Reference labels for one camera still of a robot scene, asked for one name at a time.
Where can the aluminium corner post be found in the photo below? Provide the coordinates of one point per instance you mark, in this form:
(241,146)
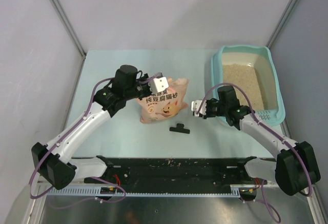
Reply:
(287,13)
(58,8)

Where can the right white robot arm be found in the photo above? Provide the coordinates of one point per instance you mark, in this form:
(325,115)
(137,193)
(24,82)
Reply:
(296,165)

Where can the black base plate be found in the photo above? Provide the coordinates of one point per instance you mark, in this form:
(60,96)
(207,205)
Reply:
(226,170)

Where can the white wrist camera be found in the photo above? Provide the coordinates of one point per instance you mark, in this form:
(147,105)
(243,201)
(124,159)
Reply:
(158,83)
(199,108)

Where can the black bag clip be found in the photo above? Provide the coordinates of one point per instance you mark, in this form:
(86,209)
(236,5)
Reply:
(180,128)

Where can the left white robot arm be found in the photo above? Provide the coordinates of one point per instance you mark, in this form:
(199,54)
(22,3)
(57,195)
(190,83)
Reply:
(53,161)

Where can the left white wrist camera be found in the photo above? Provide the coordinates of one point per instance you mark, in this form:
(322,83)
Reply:
(158,83)

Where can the right aluminium corner post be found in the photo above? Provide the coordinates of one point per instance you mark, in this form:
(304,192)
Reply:
(287,13)

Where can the teal litter box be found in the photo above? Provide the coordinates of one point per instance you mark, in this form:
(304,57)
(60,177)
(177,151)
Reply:
(260,58)

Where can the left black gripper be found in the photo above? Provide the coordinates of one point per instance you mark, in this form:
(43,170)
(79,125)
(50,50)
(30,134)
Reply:
(148,92)

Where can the orange cat litter bag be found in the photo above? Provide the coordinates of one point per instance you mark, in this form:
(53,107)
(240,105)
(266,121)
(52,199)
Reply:
(166,104)

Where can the left aluminium corner post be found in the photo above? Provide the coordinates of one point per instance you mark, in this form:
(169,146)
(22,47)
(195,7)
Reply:
(58,8)

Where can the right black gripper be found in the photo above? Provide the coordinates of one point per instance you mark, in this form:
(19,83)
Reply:
(207,115)

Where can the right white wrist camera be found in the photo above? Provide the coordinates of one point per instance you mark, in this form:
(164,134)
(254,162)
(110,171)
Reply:
(199,108)

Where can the white slotted cable duct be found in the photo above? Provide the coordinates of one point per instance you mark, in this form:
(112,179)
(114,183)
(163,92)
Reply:
(89,191)

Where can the tan cat litter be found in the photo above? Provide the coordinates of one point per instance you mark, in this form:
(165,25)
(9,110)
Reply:
(245,77)

